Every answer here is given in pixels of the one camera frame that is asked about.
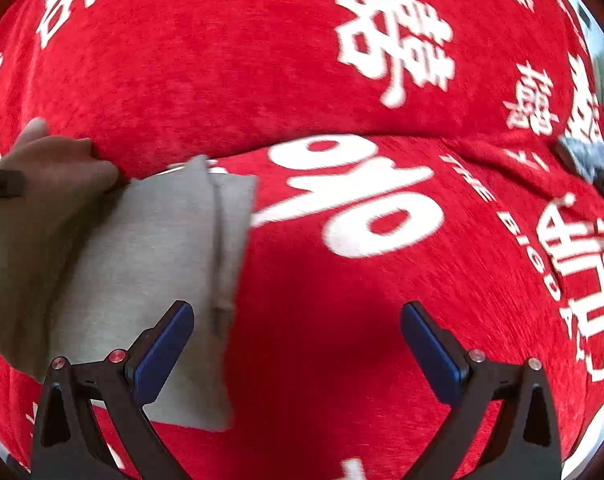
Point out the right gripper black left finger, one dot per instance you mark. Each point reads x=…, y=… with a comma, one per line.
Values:
x=68, y=442

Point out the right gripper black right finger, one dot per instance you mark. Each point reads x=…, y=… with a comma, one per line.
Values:
x=524, y=442

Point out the grey small garment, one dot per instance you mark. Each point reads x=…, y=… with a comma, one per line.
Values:
x=175, y=236

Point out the person's left hand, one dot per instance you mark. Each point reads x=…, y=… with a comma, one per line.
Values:
x=54, y=187

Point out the blue-grey cloth at edge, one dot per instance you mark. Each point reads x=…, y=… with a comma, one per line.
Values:
x=584, y=159

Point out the red sofa cover with lettering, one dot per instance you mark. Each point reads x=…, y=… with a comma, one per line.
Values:
x=402, y=150

